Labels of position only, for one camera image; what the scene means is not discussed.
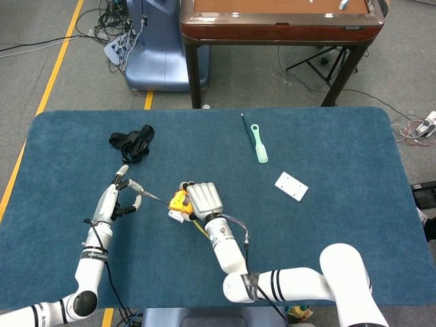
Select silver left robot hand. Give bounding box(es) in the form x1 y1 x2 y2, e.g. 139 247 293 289
91 164 144 224

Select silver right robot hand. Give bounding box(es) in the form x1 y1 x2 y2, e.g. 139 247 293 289
179 181 225 222

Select yellow tape measure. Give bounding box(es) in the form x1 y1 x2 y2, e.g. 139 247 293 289
141 189 211 241

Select grey blue own robot base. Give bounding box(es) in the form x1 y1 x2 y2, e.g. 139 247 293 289
141 306 289 327

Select blue robot base column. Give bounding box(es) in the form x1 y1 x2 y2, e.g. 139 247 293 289
124 0 211 92

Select small white rectangular box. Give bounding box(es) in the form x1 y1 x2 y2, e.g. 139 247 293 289
167 209 187 224

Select mint green brush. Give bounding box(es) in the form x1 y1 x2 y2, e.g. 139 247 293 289
250 123 269 164

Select black pen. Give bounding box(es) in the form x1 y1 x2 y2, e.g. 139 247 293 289
240 113 256 153

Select flat white plastic plate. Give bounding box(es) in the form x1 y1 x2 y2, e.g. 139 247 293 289
274 171 309 203

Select blue felt table cover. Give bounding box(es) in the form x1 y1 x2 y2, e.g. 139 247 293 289
0 106 429 311

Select colourful item under table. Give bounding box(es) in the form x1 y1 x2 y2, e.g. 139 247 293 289
285 305 314 323

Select white floor power strip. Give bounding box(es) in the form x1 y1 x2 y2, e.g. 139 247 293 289
104 33 129 65

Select black tripod stand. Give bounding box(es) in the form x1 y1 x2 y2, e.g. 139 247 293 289
285 46 359 88

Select brown mahjong table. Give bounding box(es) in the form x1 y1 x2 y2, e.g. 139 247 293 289
179 0 386 109

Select black box on floor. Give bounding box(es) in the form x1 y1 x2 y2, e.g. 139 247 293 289
410 182 436 211

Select black strap bundle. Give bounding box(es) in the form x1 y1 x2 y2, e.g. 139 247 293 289
108 124 155 165

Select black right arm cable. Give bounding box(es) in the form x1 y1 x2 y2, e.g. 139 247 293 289
242 231 289 323

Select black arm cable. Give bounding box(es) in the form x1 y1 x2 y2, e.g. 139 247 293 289
83 218 134 320
242 231 289 323

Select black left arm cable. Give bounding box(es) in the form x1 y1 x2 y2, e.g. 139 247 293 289
83 218 134 320

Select long black floor cable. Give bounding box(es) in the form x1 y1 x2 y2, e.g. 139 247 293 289
0 33 86 54

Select tangled black floor cables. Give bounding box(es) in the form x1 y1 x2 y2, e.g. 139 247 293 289
76 0 144 74

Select white adapter with coloured wires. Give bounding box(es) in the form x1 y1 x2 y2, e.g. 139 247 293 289
391 110 436 147

